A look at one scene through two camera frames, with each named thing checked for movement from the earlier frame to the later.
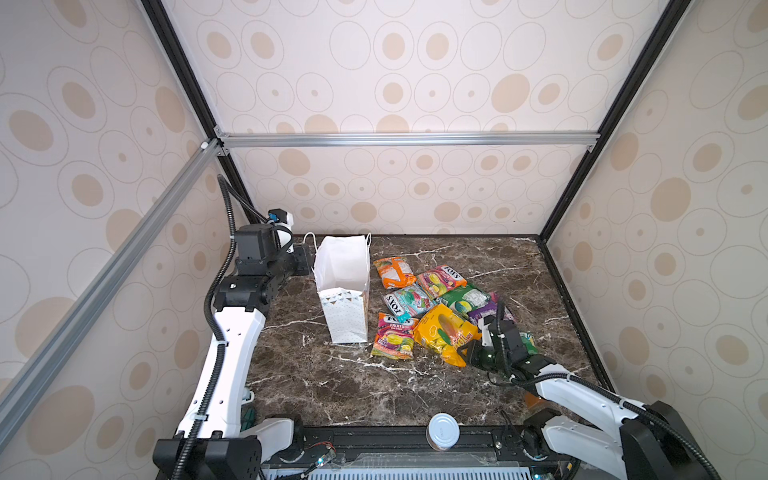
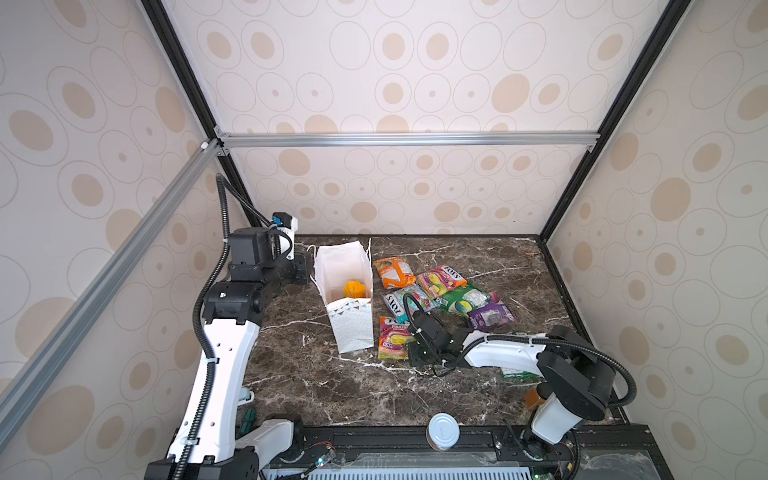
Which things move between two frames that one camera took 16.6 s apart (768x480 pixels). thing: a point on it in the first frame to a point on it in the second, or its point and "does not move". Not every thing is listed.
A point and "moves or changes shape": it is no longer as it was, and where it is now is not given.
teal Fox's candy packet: (408, 301) does not move
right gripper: (472, 356) to (412, 356)
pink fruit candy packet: (394, 339) does not move
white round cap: (442, 432) does not move
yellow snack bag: (444, 331) moves or changes shape
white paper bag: (342, 278) does not move
